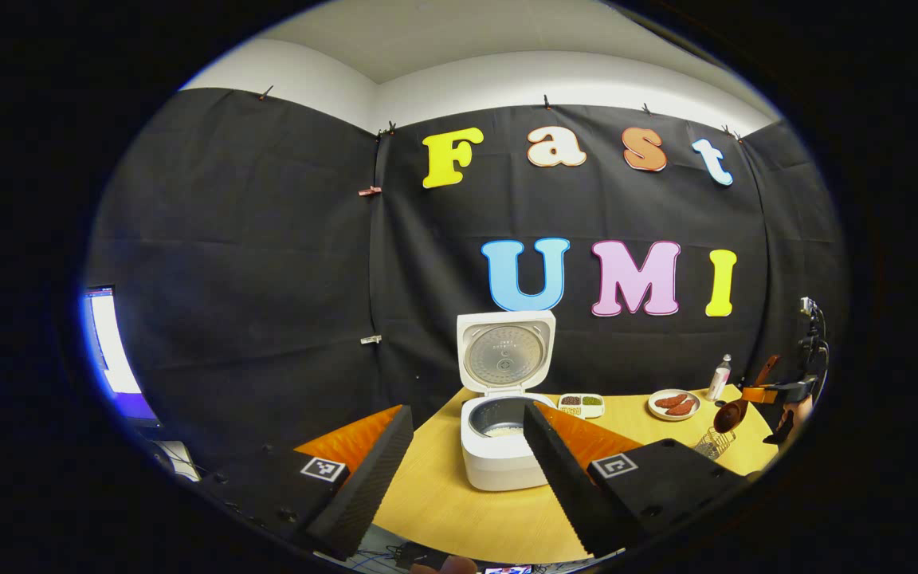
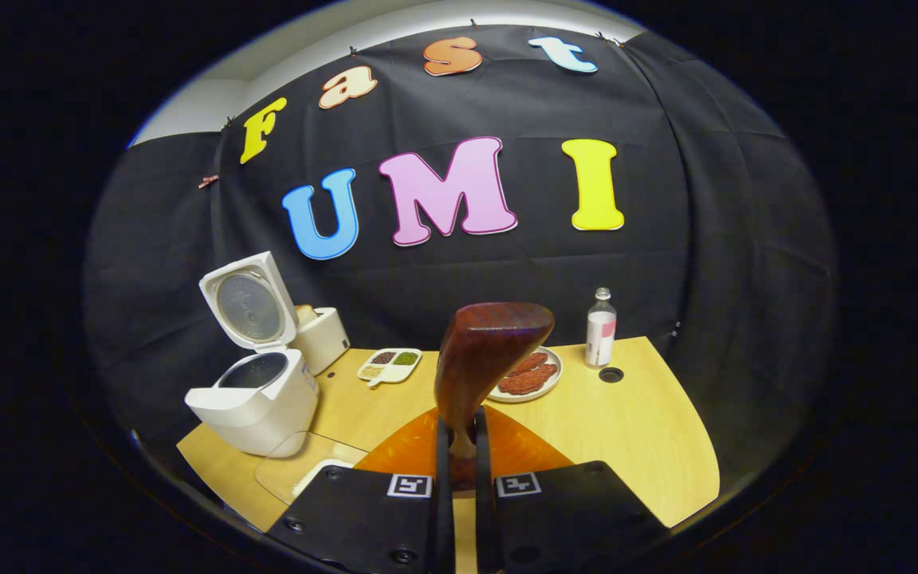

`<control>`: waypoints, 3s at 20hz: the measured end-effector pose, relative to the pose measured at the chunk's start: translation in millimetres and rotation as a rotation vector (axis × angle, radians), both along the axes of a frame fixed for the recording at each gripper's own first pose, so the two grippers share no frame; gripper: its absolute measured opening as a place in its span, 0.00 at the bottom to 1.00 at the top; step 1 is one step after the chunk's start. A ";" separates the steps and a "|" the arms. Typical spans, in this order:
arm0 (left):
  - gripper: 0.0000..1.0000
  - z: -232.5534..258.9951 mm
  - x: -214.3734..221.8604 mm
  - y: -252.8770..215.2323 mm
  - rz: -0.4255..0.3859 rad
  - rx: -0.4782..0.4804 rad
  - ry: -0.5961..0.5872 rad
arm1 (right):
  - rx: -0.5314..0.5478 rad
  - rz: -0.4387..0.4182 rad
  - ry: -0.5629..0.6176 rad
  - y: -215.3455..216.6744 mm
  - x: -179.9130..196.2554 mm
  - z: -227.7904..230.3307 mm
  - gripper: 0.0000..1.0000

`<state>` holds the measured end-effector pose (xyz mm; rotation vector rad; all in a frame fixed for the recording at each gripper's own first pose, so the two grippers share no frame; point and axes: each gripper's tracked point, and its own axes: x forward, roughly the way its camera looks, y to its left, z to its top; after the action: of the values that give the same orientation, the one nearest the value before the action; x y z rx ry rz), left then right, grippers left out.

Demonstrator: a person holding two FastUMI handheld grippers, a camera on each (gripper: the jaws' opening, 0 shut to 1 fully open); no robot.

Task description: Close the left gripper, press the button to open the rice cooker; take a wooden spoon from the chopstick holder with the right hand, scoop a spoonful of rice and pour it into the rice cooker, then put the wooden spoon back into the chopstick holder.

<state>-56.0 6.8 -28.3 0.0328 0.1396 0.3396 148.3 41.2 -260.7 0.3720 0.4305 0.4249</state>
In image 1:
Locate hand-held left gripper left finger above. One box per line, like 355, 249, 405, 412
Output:
200, 404, 414, 561

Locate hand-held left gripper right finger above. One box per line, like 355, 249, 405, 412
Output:
521, 401, 749, 559

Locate brown wooden spoon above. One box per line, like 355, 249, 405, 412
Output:
713, 355, 781, 434

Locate metal wire chopstick holder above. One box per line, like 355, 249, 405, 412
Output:
692, 427, 737, 462

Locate white rice cooker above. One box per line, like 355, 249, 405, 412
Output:
457, 310, 559, 492

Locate small clear bottle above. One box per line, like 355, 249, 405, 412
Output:
706, 354, 732, 401

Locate white divided bean dish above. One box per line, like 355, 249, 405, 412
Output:
557, 392, 606, 419

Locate white oval plate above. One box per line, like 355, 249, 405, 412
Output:
648, 388, 701, 422

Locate computer monitor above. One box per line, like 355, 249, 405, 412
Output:
80, 285, 159, 423

